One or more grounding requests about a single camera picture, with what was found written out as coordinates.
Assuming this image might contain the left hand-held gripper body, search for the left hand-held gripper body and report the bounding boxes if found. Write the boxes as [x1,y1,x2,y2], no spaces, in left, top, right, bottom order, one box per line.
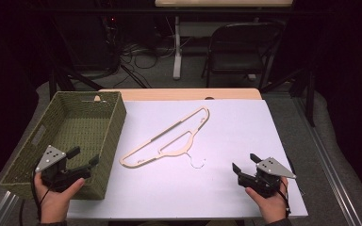
[35,145,92,193]

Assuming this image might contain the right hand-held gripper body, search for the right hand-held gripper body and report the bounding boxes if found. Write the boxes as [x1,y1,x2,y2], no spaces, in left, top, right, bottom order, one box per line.
[237,156,297,199]

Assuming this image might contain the person's right hand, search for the person's right hand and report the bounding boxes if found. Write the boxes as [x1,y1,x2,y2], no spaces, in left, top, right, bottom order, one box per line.
[244,176,289,225]

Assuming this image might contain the person's left hand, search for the person's left hand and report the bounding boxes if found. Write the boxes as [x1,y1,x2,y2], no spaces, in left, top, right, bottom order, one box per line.
[33,171,86,224]

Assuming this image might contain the green woven basket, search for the green woven basket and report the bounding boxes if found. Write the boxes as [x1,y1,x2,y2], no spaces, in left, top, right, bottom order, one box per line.
[0,90,127,201]

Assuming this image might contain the black stand legs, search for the black stand legs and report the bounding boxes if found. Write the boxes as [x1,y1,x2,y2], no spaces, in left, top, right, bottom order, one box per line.
[48,64,106,101]

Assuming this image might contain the beige clothes hanger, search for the beige clothes hanger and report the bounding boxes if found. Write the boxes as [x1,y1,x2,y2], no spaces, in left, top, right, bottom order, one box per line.
[119,106,211,170]

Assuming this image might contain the black metal stand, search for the black metal stand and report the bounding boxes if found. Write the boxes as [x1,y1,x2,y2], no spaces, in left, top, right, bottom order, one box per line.
[260,67,317,128]

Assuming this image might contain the black folding chair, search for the black folding chair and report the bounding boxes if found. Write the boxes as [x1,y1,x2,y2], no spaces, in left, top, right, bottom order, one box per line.
[201,21,287,89]

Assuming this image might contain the white desk with metal leg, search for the white desk with metal leg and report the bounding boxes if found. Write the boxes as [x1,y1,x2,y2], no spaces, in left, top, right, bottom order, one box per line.
[154,0,295,81]

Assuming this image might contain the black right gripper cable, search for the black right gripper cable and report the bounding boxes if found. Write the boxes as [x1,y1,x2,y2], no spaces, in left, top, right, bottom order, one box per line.
[271,175,305,219]

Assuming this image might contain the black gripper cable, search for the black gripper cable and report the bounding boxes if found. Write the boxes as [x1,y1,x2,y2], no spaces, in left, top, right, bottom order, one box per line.
[18,169,53,226]
[271,175,305,219]

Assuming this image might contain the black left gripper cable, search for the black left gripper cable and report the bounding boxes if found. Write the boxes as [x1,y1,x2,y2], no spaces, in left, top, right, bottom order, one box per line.
[18,169,53,226]

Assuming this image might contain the aluminium floor rail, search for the aluminium floor rail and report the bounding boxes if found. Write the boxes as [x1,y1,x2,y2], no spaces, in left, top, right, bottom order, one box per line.
[0,190,19,226]
[291,97,362,226]

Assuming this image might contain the tangle of floor cables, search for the tangle of floor cables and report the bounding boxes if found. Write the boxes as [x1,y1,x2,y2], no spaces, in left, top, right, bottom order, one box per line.
[105,15,191,89]

